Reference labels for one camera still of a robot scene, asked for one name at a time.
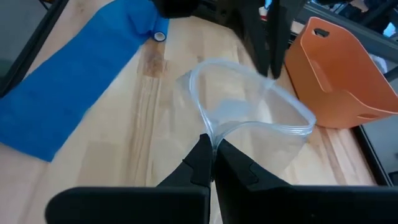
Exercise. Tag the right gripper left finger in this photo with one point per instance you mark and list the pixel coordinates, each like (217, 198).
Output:
(140, 205)

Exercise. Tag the orange plastic bin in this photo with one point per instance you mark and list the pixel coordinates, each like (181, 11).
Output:
(335, 93)

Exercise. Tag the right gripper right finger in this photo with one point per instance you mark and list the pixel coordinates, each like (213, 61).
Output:
(295, 205)

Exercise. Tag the clear plastic bag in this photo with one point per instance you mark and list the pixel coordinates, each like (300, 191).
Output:
(248, 149)

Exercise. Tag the blue elastic bandage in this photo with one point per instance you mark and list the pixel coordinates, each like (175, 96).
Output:
(62, 87)

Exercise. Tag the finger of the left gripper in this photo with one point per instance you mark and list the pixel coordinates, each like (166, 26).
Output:
(256, 37)
(278, 37)

